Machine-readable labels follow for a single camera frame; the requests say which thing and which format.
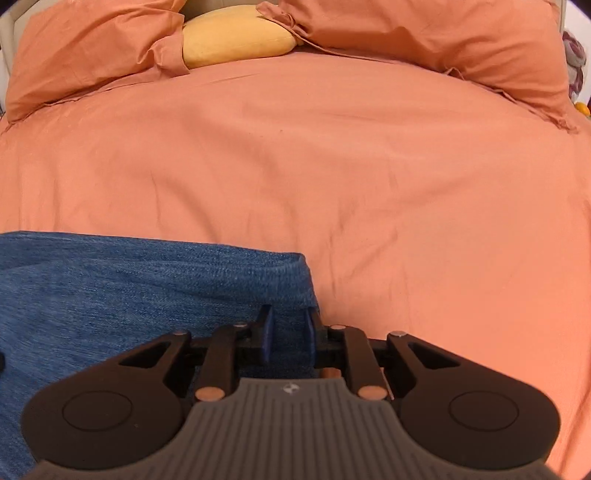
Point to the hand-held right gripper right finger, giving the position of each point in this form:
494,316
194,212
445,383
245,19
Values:
314,338

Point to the orange fruit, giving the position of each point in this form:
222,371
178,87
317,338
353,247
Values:
581,108

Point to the orange bed sheet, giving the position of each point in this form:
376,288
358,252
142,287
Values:
346,194

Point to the blue denim pants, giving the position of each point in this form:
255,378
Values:
115,295

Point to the yellow cushion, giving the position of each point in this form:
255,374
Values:
231,39

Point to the orange embroidered pillow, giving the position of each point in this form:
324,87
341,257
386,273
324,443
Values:
415,41
87,46

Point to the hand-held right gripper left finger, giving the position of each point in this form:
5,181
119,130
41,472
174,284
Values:
267,342

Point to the purple plush bear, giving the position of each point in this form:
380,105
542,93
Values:
573,60

